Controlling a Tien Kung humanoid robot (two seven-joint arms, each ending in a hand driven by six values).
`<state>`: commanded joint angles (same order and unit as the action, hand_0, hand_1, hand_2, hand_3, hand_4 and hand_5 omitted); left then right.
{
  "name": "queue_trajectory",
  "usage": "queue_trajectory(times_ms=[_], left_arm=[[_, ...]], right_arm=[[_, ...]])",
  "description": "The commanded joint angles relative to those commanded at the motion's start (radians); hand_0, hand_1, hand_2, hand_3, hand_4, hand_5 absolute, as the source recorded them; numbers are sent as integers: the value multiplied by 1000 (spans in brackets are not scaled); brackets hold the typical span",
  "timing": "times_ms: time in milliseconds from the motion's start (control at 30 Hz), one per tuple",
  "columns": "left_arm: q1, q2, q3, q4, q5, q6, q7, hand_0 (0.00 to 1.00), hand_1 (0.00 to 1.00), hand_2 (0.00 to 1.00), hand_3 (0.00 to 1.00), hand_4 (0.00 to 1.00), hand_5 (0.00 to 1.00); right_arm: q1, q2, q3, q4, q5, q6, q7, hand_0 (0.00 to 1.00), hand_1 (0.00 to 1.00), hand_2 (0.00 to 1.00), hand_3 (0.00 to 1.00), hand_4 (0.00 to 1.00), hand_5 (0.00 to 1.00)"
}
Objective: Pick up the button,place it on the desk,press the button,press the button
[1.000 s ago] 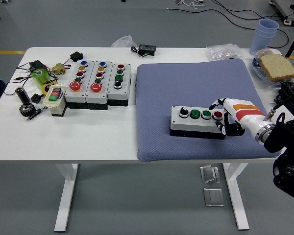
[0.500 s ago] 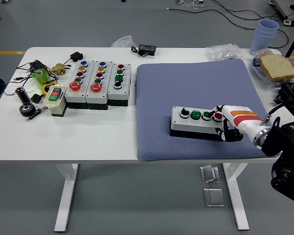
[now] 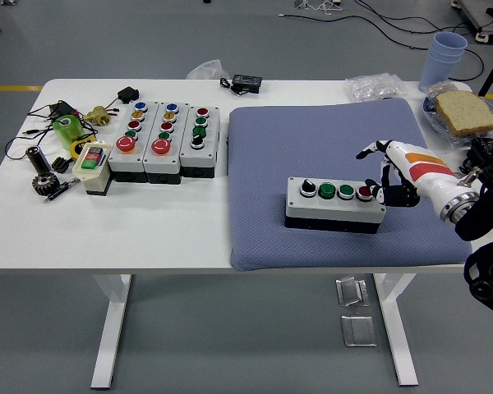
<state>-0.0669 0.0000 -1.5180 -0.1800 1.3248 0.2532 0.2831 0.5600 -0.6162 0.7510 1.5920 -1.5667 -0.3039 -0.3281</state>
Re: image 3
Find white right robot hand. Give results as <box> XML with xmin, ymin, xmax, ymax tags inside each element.
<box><xmin>356</xmin><ymin>139</ymin><xmax>472</xmax><ymax>214</ymax></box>

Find grey four-control button box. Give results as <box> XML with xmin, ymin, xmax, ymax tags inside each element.
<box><xmin>283</xmin><ymin>176</ymin><xmax>387</xmax><ymax>235</ymax></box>

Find grey five-button emergency stop box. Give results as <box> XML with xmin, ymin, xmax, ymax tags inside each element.
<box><xmin>142</xmin><ymin>101</ymin><xmax>190</xmax><ymax>185</ymax></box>
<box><xmin>108</xmin><ymin>100</ymin><xmax>162</xmax><ymax>184</ymax></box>

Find blue plate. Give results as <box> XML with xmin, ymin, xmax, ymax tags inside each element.
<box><xmin>422</xmin><ymin>94</ymin><xmax>493</xmax><ymax>136</ymax></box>

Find bread slice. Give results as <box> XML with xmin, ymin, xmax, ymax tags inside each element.
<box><xmin>434</xmin><ymin>90</ymin><xmax>493</xmax><ymax>139</ymax></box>

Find clear container with cookie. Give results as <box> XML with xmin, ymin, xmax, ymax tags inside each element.
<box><xmin>426</xmin><ymin>80</ymin><xmax>473</xmax><ymax>102</ymax></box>

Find clear crinkled plastic bag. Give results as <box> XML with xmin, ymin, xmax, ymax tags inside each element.
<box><xmin>344</xmin><ymin>72</ymin><xmax>408</xmax><ymax>103</ymax></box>

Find stacked blue cups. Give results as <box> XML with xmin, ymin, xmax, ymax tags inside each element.
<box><xmin>418</xmin><ymin>31</ymin><xmax>469</xmax><ymax>94</ymax></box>

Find clear plastic box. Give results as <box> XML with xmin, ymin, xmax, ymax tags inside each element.
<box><xmin>335</xmin><ymin>275</ymin><xmax>371</xmax><ymax>308</ymax></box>
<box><xmin>339</xmin><ymin>314</ymin><xmax>378</xmax><ymax>348</ymax></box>

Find blue-grey padded mat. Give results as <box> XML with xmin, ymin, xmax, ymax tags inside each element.
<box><xmin>228</xmin><ymin>97</ymin><xmax>473</xmax><ymax>273</ymax></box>

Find white table leg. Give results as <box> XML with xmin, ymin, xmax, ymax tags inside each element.
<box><xmin>90</xmin><ymin>273</ymin><xmax>133</xmax><ymax>390</ymax></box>
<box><xmin>373</xmin><ymin>273</ymin><xmax>420</xmax><ymax>387</ymax></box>

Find black digital meter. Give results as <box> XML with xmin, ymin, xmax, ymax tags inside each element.
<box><xmin>219</xmin><ymin>73</ymin><xmax>264</xmax><ymax>98</ymax></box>

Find grey box red green selector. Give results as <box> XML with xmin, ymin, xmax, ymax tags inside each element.
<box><xmin>179</xmin><ymin>104</ymin><xmax>223</xmax><ymax>180</ymax></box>

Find white plastic bag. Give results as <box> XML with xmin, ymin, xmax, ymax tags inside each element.
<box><xmin>186</xmin><ymin>59</ymin><xmax>224</xmax><ymax>81</ymax></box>

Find brass valve fitting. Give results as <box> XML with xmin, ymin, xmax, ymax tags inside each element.
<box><xmin>81</xmin><ymin>105</ymin><xmax>113</xmax><ymax>127</ymax></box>

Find yellow tape roll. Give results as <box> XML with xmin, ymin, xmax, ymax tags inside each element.
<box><xmin>68</xmin><ymin>137</ymin><xmax>94</xmax><ymax>161</ymax></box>

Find green tape roll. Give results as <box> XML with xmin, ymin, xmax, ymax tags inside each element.
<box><xmin>51</xmin><ymin>114</ymin><xmax>85</xmax><ymax>149</ymax></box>

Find black pen tool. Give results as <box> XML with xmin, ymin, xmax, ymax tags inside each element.
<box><xmin>44</xmin><ymin>178</ymin><xmax>82</xmax><ymax>204</ymax></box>

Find black power adapter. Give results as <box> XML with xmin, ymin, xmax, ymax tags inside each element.
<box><xmin>48</xmin><ymin>100</ymin><xmax>77</xmax><ymax>120</ymax></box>

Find black gear shaft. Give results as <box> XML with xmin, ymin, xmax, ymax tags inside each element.
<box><xmin>25</xmin><ymin>145</ymin><xmax>61</xmax><ymax>199</ymax></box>

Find white cable bundle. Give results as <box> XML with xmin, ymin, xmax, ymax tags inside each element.
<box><xmin>293</xmin><ymin>0</ymin><xmax>344</xmax><ymax>13</ymax></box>

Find black floor cable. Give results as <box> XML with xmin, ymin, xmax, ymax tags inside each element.
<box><xmin>278</xmin><ymin>0</ymin><xmax>486</xmax><ymax>83</ymax></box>

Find small black module with wires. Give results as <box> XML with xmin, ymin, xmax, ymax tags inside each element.
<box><xmin>117</xmin><ymin>85</ymin><xmax>139</xmax><ymax>104</ymax></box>

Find small white switch box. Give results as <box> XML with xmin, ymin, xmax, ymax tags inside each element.
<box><xmin>72</xmin><ymin>140</ymin><xmax>113</xmax><ymax>197</ymax></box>

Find thin black table cable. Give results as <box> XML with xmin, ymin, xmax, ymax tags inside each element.
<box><xmin>3</xmin><ymin>102</ymin><xmax>99</xmax><ymax>161</ymax></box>

